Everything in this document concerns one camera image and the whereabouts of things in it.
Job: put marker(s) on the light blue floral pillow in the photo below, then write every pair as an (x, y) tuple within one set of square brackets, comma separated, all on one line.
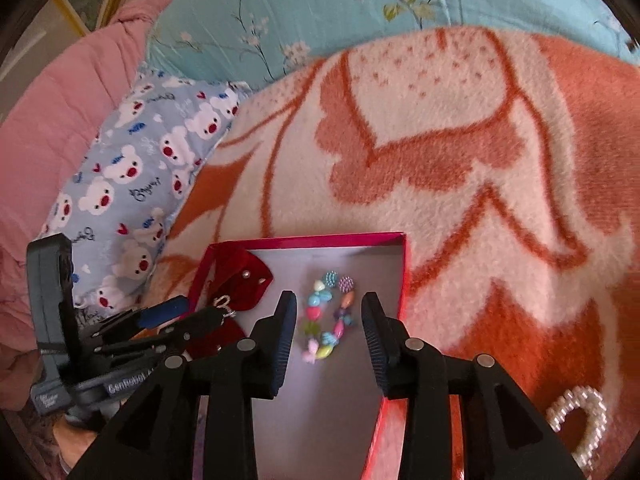
[(325, 0)]

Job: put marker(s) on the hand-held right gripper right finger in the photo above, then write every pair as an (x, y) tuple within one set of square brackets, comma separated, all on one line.
[(372, 345)]

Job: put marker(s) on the pearl heart hair clip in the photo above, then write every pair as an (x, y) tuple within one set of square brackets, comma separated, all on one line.
[(597, 410)]

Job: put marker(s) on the pink quilt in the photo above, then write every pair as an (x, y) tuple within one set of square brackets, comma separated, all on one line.
[(50, 135)]

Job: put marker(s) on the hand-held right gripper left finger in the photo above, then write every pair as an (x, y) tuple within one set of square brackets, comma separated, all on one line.
[(285, 340)]

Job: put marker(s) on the dark red velvet bow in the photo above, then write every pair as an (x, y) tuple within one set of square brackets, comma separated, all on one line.
[(245, 285)]

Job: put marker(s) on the bear print pillow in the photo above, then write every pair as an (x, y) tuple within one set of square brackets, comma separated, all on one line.
[(150, 150)]

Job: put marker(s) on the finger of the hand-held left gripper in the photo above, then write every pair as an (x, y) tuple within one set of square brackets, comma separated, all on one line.
[(165, 308), (200, 322)]

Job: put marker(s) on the orange and cream blanket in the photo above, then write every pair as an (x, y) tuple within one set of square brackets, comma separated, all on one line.
[(450, 185)]

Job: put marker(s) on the red cardboard box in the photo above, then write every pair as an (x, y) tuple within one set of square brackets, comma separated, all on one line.
[(320, 410)]

